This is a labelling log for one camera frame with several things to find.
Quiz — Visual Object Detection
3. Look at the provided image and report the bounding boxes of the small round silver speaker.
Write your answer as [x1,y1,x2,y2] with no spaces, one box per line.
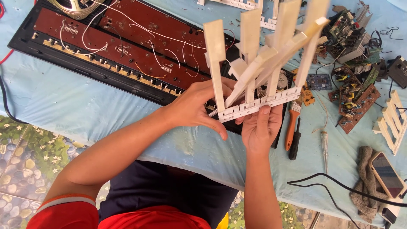
[256,70,289,98]

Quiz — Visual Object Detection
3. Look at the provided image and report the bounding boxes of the white charger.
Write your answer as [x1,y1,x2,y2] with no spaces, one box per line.
[378,197,403,225]

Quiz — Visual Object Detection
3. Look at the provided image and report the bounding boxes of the orange handled paintbrush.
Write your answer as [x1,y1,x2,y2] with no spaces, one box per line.
[284,95,303,151]

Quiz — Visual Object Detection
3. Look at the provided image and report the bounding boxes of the loose black wires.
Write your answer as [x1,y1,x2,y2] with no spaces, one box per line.
[379,26,405,41]

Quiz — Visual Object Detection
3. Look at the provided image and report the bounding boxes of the black power cable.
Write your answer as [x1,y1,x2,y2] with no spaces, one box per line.
[287,173,407,229]

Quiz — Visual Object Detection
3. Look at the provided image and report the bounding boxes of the heap of circuit boards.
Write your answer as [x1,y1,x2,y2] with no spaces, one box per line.
[313,3,389,135]

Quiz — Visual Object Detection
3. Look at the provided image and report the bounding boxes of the black screwdriver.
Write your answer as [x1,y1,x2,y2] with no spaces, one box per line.
[288,117,302,161]

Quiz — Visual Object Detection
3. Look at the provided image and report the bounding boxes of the small blue circuit board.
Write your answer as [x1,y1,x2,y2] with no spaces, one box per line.
[306,74,333,91]

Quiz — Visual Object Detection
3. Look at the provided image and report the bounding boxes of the grey cloth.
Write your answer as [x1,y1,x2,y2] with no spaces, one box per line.
[349,146,392,224]

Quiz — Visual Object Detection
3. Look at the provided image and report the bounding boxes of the thick black cable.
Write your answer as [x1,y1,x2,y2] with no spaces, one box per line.
[0,74,30,125]

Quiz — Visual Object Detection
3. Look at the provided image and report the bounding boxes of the thin brown wire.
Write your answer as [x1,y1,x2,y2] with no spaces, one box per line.
[311,92,329,134]

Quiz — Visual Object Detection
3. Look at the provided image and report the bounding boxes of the looped white wire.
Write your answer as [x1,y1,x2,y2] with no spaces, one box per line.
[59,0,119,57]

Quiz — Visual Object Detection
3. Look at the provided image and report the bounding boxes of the phone in beige case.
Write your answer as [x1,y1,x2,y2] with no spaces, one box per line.
[368,151,407,200]

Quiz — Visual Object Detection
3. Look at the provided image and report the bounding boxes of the small yellow circuit board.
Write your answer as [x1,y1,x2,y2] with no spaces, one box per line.
[291,68,316,107]

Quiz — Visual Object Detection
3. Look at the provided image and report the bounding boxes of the person's red shirt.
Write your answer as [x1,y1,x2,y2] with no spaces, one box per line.
[27,194,230,229]

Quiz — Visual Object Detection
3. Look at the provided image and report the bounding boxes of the long brown circuit board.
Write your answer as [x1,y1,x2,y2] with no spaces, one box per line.
[33,8,211,91]

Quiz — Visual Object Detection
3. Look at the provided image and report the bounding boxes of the black keyboard casing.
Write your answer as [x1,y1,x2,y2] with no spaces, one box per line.
[8,0,294,149]

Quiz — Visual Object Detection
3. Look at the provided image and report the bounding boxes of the person's right hand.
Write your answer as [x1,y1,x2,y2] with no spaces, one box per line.
[235,104,284,154]

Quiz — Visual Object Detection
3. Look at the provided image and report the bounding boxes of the metal speaker with gold rim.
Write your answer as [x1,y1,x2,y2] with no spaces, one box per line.
[47,0,106,20]

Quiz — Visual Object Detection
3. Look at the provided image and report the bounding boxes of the clear tester screwdriver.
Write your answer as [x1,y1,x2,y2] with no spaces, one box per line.
[320,131,330,179]

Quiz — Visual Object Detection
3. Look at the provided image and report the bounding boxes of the black box device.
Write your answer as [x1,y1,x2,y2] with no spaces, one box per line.
[386,55,407,89]

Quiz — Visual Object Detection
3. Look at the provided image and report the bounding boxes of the long white wire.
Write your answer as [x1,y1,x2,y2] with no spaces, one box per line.
[92,0,208,50]

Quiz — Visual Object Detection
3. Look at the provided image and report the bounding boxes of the person's navy shorts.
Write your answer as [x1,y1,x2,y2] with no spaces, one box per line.
[98,159,240,228]

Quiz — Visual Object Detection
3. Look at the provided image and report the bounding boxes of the thin red wire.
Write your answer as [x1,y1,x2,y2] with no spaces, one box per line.
[223,29,236,51]

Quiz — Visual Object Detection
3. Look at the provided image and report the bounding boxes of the red cable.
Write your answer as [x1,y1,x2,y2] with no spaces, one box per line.
[0,0,15,65]

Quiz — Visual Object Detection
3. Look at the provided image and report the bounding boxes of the white piano key set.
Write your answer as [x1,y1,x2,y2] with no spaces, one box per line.
[372,90,407,156]

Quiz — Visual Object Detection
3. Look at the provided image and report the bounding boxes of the wide brown circuit board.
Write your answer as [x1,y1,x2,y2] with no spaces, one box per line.
[98,0,236,74]

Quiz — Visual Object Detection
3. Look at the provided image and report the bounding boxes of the light blue table cloth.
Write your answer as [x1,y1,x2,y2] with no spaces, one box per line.
[0,0,407,228]

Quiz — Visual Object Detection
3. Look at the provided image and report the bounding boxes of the orange wire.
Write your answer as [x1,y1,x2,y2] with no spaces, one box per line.
[135,62,166,79]

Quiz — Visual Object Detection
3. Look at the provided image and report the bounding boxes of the white piano key assembly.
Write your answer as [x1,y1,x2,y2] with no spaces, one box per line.
[203,0,331,124]

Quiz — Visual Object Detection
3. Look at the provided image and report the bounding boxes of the white plastic key frames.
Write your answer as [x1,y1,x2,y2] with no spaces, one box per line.
[197,0,307,31]

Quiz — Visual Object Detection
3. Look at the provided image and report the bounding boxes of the person's left hand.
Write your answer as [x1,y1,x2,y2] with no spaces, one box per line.
[160,77,238,141]

